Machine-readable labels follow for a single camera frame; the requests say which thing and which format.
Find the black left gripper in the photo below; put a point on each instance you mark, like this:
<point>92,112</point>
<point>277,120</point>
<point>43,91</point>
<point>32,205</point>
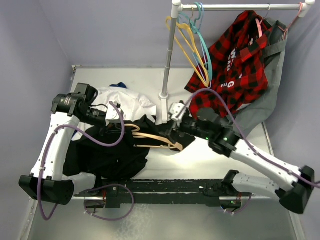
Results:
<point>110,128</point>

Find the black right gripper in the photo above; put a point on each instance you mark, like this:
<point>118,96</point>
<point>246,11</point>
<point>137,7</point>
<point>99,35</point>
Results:
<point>182,120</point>

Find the black button shirt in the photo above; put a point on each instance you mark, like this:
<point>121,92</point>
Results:
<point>120,162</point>

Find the beige wooden hanger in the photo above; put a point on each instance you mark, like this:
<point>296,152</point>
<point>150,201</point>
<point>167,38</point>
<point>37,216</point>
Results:
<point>165,143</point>

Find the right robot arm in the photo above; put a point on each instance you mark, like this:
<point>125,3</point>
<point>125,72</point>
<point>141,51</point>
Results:
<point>291,185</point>

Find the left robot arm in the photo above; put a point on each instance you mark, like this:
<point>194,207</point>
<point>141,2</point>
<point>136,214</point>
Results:
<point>46,181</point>

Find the white shirt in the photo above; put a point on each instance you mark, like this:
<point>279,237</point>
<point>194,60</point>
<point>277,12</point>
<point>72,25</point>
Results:
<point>136,107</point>

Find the yellow hanger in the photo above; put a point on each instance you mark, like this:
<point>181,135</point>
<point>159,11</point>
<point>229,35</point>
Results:
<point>198,48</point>

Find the grey shirt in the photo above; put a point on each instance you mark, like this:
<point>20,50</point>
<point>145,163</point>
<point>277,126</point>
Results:
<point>251,115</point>

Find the red black plaid shirt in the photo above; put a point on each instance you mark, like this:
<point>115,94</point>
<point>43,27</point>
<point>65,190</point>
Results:
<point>238,69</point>

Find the teal hanger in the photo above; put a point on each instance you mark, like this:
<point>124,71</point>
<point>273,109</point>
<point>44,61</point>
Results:
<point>188,30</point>

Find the light blue hanger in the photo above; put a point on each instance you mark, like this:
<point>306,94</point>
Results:
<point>204,63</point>

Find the pink hanger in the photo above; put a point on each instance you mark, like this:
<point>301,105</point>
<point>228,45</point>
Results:
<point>256,32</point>
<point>286,30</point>

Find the blue garment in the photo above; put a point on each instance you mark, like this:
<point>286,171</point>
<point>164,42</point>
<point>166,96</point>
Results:
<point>119,85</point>

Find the metal clothes rack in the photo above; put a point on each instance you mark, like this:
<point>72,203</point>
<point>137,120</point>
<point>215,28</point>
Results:
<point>177,7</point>

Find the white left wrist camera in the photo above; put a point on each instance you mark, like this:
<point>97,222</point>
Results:
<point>114,113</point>

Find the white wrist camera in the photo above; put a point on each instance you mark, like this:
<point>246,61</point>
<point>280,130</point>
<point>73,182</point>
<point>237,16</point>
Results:
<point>114,113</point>
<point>176,111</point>

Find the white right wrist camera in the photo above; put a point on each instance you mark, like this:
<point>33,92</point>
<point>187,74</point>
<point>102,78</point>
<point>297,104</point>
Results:
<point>176,111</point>

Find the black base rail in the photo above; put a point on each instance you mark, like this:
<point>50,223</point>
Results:
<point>208,192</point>

